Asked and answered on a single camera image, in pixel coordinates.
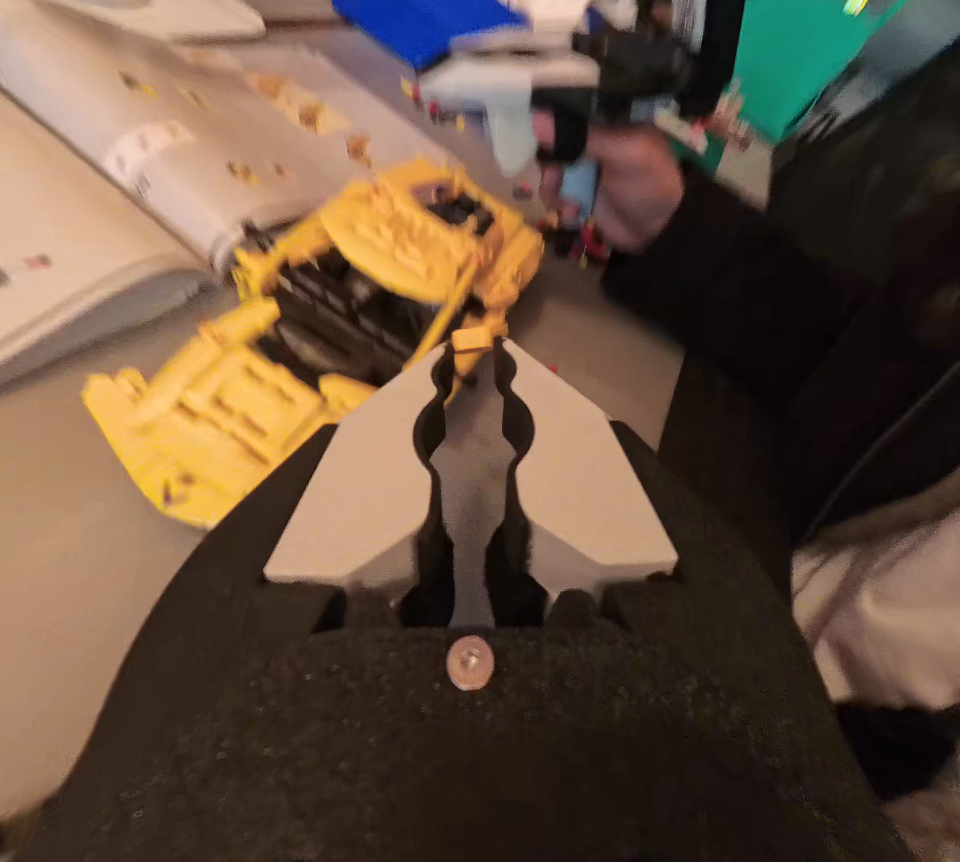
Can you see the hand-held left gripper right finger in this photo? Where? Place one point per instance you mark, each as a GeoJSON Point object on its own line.
{"type": "Point", "coordinates": [592, 502]}

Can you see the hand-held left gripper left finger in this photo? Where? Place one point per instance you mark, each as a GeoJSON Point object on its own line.
{"type": "Point", "coordinates": [352, 502]}

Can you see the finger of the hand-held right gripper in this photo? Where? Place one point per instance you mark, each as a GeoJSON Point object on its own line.
{"type": "Point", "coordinates": [525, 43]}
{"type": "Point", "coordinates": [510, 81]}

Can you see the yellow toy brick car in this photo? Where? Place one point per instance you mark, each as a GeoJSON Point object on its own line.
{"type": "Point", "coordinates": [300, 322]}

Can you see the person's right forearm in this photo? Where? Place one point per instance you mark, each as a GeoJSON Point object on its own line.
{"type": "Point", "coordinates": [750, 277]}

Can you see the grey desk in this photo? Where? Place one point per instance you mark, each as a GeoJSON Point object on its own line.
{"type": "Point", "coordinates": [90, 577]}

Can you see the person's right hand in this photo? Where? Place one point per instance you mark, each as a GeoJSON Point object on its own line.
{"type": "Point", "coordinates": [637, 187]}

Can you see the teal tray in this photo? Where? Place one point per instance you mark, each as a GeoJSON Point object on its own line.
{"type": "Point", "coordinates": [701, 135]}

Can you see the black curved pole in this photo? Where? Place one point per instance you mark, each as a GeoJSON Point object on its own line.
{"type": "Point", "coordinates": [731, 15]}

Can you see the green bin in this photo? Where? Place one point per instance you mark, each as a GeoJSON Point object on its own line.
{"type": "Point", "coordinates": [795, 60]}

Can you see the person's white shirt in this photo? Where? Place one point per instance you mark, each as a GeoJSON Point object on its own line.
{"type": "Point", "coordinates": [885, 592]}

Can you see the white parts instruction booklet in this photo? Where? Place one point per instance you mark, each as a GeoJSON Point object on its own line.
{"type": "Point", "coordinates": [112, 165]}

